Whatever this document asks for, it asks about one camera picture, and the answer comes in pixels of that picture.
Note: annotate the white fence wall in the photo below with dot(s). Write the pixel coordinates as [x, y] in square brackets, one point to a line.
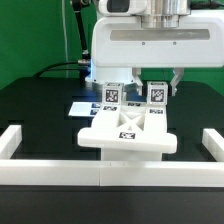
[214, 143]
[9, 141]
[104, 173]

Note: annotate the small tagged cube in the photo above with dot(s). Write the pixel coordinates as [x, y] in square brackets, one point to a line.
[157, 93]
[112, 93]

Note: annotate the white chair seat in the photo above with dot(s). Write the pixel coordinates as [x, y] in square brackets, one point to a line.
[129, 155]

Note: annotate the white tag base sheet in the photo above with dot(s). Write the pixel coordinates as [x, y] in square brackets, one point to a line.
[84, 109]

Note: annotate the white left fence wall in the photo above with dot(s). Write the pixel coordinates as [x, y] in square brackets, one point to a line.
[9, 141]

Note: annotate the white chair back frame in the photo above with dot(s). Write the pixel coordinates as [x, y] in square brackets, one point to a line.
[127, 127]

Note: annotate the white right fence wall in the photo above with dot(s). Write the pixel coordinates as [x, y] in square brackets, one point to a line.
[214, 143]

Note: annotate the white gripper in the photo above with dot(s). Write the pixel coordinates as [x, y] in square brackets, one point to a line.
[157, 34]

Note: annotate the white front fence wall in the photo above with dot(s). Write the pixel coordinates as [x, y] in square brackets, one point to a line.
[104, 173]

